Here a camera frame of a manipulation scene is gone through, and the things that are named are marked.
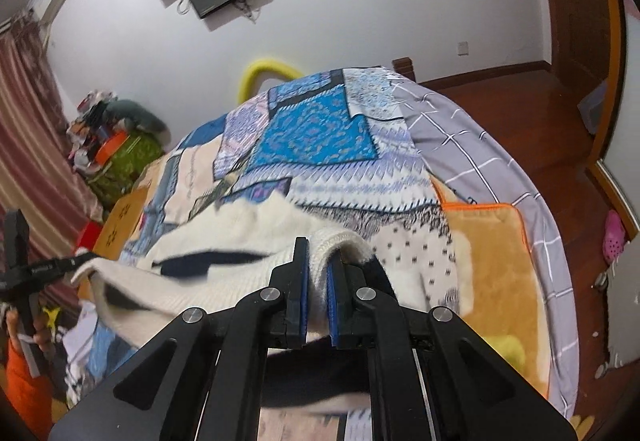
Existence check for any cream and black sweater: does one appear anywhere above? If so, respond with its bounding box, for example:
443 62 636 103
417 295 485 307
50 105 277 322
75 193 448 414

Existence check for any person left hand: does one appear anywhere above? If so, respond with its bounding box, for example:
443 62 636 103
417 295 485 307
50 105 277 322
6 308 51 355

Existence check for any white papers pile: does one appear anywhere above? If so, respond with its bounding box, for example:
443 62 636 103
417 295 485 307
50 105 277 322
62 300 98 407

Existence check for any red box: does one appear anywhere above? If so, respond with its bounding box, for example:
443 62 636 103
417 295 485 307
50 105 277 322
75 220 103 250

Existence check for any striped maroon curtain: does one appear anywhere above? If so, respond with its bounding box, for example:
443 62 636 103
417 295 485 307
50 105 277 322
0 10 104 312

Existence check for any orange jacket sleeve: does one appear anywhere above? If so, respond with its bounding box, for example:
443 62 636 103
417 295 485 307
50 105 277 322
6 343 53 440

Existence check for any beige fleece blanket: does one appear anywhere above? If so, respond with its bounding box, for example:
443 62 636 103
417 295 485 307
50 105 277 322
432 179 551 395

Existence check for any wooden lap board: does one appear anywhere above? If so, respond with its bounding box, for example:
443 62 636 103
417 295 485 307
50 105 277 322
75 185 151 301

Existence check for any orange plastic lid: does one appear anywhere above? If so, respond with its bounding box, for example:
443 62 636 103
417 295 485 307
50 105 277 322
94 131 128 166

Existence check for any green fabric bag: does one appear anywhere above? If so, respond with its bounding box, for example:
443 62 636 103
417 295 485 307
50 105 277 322
87 130 164 209

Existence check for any dark green plush toy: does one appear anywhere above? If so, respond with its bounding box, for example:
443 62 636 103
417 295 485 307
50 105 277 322
103 100 170 145

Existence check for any pink slipper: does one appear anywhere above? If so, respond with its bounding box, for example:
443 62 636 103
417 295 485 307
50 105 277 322
602 210 626 265

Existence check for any grey checked bed sheet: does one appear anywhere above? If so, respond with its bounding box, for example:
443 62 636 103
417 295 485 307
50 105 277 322
386 70 579 418

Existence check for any blue patchwork bedspread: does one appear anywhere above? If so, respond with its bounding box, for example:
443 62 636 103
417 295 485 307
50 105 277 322
139 67 459 312

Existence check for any yellow curved tube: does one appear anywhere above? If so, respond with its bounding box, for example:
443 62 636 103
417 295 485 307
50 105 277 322
238 58 304 105

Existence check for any wooden wardrobe door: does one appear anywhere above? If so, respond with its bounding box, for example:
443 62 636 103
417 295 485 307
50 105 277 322
548 0 639 239

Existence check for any wall power socket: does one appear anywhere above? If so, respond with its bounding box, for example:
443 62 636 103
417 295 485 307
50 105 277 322
457 41 470 56

